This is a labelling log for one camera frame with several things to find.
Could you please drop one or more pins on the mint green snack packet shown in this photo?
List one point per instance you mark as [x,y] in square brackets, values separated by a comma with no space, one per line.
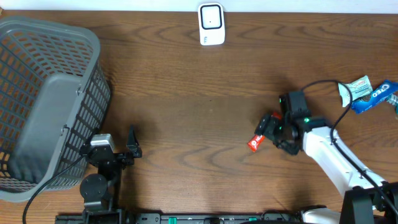
[354,90]

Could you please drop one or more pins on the blue liquid bottle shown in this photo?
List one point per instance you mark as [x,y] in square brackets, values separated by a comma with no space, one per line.
[393,100]

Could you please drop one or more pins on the red snack stick packet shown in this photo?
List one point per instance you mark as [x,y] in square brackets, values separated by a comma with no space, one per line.
[269,127]

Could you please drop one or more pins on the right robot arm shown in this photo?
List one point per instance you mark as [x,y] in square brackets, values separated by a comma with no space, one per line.
[367,197]

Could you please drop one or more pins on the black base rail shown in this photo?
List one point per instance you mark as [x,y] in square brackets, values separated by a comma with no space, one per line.
[217,218]

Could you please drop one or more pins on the blue Oreo packet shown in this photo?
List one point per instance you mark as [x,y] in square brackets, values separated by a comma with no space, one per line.
[379,95]

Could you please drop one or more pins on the grey plastic basket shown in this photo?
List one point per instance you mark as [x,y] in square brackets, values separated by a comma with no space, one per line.
[53,96]

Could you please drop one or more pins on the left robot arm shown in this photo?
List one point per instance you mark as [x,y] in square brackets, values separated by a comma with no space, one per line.
[100,191]

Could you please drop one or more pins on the white barcode scanner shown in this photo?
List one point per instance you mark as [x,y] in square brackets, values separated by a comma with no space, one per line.
[211,24]

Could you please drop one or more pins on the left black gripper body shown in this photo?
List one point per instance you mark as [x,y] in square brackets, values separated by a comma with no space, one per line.
[122,161]

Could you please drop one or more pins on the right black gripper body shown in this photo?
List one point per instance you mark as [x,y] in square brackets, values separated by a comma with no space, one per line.
[277,131]

